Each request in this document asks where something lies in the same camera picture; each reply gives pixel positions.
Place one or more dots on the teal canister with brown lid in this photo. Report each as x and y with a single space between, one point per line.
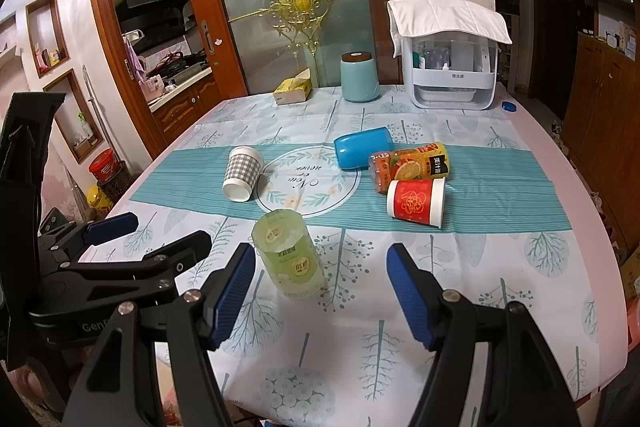
359 79

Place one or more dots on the grey checked paper cup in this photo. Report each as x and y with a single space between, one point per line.
243 172

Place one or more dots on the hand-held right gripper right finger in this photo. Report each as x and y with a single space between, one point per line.
412 302

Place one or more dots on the green translucent plastic cup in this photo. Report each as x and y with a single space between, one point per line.
292 259

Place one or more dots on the wooden kitchen base cabinet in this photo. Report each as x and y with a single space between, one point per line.
185 109

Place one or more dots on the white cloth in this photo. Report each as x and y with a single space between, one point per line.
445 18

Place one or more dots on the white desktop storage organizer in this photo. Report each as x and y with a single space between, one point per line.
452 79

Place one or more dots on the blue plastic cup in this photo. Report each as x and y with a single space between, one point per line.
364 148

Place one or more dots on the yellow tissue box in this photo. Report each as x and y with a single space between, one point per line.
292 91

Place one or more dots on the yellow plastic container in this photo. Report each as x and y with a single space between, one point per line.
98 199

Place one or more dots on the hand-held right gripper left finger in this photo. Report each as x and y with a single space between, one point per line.
227 302

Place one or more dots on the wooden sideboard cabinet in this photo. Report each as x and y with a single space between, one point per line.
600 122

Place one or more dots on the small blue lid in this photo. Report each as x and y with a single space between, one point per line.
509 106

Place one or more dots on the red and white paper cup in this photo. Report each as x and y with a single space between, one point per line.
415 203

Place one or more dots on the orange juice bottle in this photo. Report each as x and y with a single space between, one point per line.
415 163

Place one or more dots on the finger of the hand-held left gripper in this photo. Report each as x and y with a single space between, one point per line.
111 227
165 254

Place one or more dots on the red round tin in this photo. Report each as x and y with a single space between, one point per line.
102 164

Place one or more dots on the black range hood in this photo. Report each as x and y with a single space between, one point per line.
150 14

